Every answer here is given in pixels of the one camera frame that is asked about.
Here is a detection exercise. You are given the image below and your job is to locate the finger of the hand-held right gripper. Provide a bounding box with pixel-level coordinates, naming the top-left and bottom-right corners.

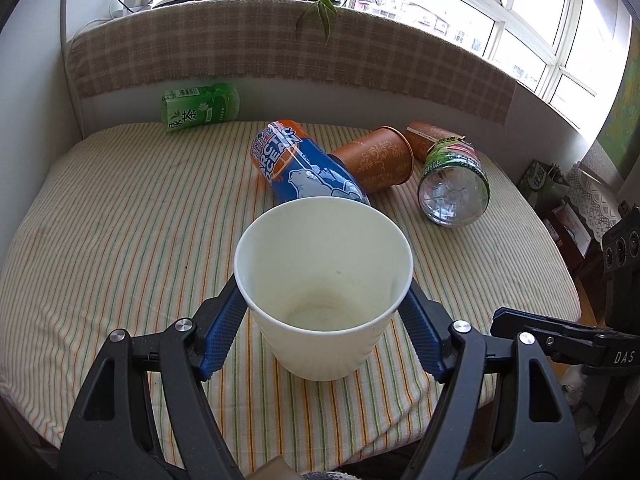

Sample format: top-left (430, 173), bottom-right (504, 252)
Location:
top-left (490, 307), bottom-right (608, 368)

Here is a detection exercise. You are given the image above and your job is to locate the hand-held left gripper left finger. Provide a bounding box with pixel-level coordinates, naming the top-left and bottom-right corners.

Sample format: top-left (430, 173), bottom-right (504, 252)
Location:
top-left (59, 274), bottom-right (247, 480)

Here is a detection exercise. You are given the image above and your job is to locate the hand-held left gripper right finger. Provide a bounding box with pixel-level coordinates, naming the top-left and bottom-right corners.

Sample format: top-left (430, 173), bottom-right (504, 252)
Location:
top-left (397, 282), bottom-right (587, 480)

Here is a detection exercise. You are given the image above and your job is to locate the white paper cup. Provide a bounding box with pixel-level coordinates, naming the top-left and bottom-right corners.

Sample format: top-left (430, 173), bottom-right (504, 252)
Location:
top-left (234, 197), bottom-right (415, 380)

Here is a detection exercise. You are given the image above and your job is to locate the orange patterned paper cup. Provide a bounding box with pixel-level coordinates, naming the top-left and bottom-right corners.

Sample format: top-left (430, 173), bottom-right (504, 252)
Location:
top-left (404, 120), bottom-right (453, 162)
top-left (330, 126), bottom-right (416, 194)

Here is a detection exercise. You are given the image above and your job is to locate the white lace cloth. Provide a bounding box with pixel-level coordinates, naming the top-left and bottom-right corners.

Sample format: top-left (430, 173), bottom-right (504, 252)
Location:
top-left (565, 162), bottom-right (623, 251)

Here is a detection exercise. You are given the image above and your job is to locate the striped tablecloth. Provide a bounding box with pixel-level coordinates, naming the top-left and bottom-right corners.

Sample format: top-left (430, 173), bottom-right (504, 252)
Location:
top-left (0, 121), bottom-right (582, 467)

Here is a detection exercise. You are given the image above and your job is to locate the green paper bag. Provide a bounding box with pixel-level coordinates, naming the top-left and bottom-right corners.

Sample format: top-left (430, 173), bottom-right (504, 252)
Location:
top-left (518, 159), bottom-right (571, 211)

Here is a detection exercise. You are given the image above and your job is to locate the clear green label plastic bottle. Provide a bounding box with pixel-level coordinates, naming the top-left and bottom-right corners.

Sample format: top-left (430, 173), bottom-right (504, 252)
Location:
top-left (418, 135), bottom-right (489, 229)

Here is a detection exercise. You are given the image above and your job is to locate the blue orange plastic bottle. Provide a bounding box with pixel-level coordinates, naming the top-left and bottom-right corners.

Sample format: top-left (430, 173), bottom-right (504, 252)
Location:
top-left (250, 119), bottom-right (372, 207)

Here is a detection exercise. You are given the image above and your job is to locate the green tea carton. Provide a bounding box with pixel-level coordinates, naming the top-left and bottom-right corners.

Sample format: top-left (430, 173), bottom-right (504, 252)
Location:
top-left (161, 82), bottom-right (242, 133)

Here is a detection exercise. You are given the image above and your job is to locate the beige plaid cloth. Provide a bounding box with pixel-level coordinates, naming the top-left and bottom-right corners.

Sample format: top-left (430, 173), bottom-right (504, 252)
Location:
top-left (67, 0), bottom-right (517, 130)

